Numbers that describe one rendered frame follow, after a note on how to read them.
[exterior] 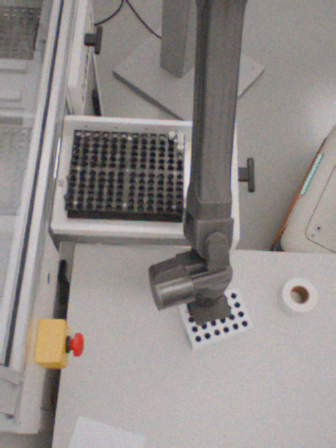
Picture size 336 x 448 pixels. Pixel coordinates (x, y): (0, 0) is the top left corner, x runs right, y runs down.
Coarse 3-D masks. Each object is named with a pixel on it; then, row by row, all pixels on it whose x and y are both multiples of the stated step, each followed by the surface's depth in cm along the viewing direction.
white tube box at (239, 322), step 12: (228, 300) 95; (240, 300) 95; (180, 312) 94; (240, 312) 95; (192, 324) 93; (216, 324) 94; (228, 324) 93; (240, 324) 93; (252, 324) 93; (192, 336) 92; (204, 336) 96; (216, 336) 92; (228, 336) 93; (192, 348) 92
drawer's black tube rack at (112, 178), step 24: (72, 144) 95; (96, 144) 96; (120, 144) 96; (144, 144) 100; (168, 144) 97; (72, 168) 93; (96, 168) 94; (120, 168) 97; (144, 168) 98; (168, 168) 98; (72, 192) 95; (96, 192) 92; (120, 192) 92; (144, 192) 92; (168, 192) 96; (72, 216) 93; (96, 216) 93; (120, 216) 94; (144, 216) 93; (168, 216) 94
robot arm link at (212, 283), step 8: (192, 272) 74; (200, 272) 74; (208, 272) 74; (216, 272) 74; (224, 272) 75; (232, 272) 75; (192, 280) 74; (200, 280) 74; (208, 280) 74; (216, 280) 74; (224, 280) 74; (200, 288) 74; (208, 288) 74; (216, 288) 74; (224, 288) 75; (208, 296) 77; (216, 296) 78
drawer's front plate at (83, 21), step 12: (84, 0) 107; (84, 12) 105; (84, 24) 105; (84, 48) 106; (72, 60) 100; (84, 60) 106; (72, 72) 99; (72, 84) 98; (72, 96) 100; (84, 96) 109; (84, 108) 108
